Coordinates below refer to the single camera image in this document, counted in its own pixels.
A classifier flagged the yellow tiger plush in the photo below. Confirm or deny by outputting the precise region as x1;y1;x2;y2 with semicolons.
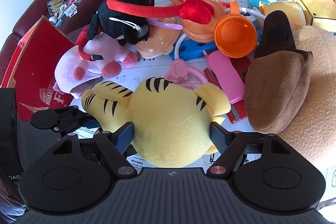
81;77;231;168

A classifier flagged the black Mickey plush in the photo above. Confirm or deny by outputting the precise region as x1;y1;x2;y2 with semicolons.
87;0;154;46

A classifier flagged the red plush headband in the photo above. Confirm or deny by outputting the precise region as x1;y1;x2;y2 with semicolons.
106;0;215;26

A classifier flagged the pink toy knife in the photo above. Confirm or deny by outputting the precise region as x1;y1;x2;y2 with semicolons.
206;51;245;105

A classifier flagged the brown plush slipper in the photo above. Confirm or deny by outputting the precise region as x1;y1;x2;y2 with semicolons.
245;10;313;134

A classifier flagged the pink pig plush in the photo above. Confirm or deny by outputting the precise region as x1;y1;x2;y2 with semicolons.
53;28;138;98

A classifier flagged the pink pig headband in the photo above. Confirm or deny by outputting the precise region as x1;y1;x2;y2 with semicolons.
165;59;209;89

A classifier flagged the blue perforated toy bar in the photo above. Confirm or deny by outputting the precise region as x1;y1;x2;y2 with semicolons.
179;39;217;61

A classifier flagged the orange toy cup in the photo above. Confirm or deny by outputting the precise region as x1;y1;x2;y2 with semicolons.
214;1;257;58

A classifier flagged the red gift box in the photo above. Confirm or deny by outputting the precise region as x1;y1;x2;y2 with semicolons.
1;16;74;121

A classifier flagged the red bow headband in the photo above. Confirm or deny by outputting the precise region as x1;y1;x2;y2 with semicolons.
75;28;106;62

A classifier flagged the orange toy bowl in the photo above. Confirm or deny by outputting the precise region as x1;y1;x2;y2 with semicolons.
135;18;182;59

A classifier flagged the orange toy pan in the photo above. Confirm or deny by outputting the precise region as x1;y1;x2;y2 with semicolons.
170;0;226;43

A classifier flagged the pink butterfly headband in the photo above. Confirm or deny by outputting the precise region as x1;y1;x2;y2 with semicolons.
146;18;183;31

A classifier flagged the yellow paper cup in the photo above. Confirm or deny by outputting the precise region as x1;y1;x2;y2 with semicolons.
258;0;308;30

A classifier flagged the white instruction sheet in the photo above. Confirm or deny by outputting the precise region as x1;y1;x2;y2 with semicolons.
71;0;336;212

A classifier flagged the gold cardboard box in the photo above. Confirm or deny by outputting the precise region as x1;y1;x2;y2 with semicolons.
294;0;336;33

